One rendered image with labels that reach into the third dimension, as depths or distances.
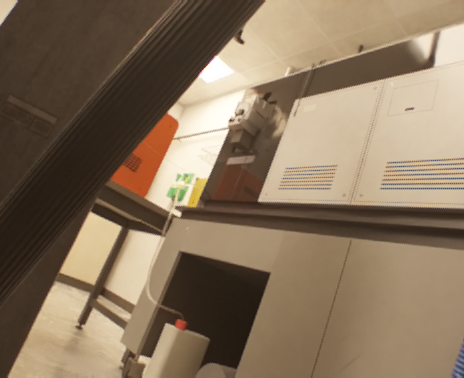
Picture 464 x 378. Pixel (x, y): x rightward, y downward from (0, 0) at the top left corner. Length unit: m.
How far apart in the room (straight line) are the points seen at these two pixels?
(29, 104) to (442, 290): 0.82
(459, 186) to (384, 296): 0.33
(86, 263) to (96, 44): 3.99
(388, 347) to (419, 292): 0.13
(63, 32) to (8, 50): 0.09
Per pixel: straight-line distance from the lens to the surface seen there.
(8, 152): 0.61
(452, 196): 1.04
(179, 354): 1.53
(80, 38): 0.67
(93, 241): 4.54
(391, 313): 0.90
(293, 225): 1.17
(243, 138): 1.61
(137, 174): 1.73
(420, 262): 0.91
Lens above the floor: 0.41
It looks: 17 degrees up
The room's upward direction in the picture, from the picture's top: 22 degrees clockwise
